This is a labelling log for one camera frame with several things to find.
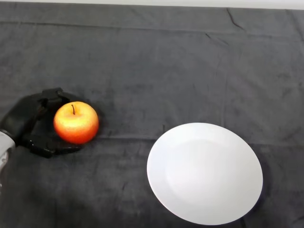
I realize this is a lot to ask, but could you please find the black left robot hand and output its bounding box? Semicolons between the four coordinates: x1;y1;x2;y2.
0;87;83;159

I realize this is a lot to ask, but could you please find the red yellow apple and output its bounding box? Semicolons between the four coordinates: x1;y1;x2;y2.
53;101;100;145

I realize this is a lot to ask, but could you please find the white round plate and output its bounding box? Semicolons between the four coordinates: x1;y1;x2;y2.
146;122;264;226

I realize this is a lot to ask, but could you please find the black cloth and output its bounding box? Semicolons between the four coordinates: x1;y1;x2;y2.
0;2;304;228

